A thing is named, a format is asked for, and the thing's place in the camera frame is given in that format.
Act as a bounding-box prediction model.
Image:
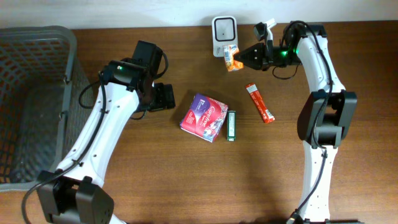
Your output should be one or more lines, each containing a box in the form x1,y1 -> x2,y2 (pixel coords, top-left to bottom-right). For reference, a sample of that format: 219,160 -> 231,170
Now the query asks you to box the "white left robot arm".
33,40 -> 175,223

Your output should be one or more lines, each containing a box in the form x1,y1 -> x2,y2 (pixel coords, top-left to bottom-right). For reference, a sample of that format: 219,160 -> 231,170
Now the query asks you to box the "red Nescafe sachet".
246,83 -> 275,123

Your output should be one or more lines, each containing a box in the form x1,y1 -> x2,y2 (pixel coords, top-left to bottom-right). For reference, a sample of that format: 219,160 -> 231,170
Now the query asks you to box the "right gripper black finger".
234,43 -> 265,70
253,22 -> 268,41

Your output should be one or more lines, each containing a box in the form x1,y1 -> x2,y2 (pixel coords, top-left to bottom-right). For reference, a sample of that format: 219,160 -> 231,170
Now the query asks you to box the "purple red Carefree pack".
180,93 -> 228,142

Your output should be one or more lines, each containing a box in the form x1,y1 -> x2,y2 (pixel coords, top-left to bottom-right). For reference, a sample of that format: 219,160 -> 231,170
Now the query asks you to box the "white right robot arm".
234,21 -> 358,223

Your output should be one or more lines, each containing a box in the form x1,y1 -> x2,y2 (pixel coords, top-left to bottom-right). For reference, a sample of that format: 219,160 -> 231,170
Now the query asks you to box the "green gum pack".
226,111 -> 236,141

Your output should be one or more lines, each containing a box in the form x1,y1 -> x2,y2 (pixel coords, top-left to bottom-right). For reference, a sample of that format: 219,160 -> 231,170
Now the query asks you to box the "white barcode scanner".
211,16 -> 238,57

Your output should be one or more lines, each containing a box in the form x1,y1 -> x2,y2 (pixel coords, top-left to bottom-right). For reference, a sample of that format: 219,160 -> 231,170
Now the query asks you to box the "orange tissue pack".
223,44 -> 244,72

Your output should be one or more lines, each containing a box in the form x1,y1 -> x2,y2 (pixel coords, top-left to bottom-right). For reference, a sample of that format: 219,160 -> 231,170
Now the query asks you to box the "grey plastic basket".
1,26 -> 94,192

